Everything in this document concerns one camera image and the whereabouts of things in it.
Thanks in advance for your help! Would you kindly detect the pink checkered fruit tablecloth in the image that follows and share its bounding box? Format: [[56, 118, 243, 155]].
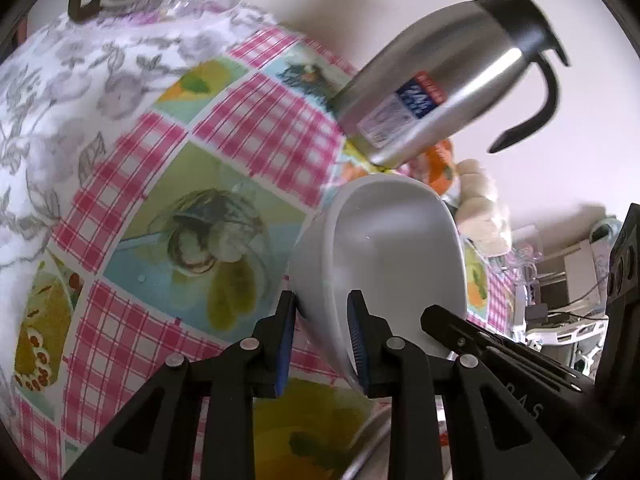
[[8, 27, 516, 480]]

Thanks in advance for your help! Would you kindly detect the grey floral white cloth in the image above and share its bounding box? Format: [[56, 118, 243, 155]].
[[1, 3, 276, 422]]

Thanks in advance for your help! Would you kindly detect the large metal plate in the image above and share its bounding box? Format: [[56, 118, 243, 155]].
[[335, 404, 392, 480]]

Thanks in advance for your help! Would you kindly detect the white square bowl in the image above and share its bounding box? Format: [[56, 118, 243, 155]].
[[288, 174, 468, 388]]

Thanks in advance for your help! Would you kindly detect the white chair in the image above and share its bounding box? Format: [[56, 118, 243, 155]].
[[524, 307, 608, 366]]

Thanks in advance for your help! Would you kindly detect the stainless steel thermos jug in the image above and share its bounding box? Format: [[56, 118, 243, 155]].
[[331, 0, 570, 169]]

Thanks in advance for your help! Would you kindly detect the pack of white buns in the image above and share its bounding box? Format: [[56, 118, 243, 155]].
[[454, 158, 512, 258]]

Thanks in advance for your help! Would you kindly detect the clear glass mug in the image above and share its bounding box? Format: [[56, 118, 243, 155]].
[[510, 242, 544, 285]]

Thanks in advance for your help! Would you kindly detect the orange snack packet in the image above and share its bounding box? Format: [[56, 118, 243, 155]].
[[339, 136, 459, 198]]

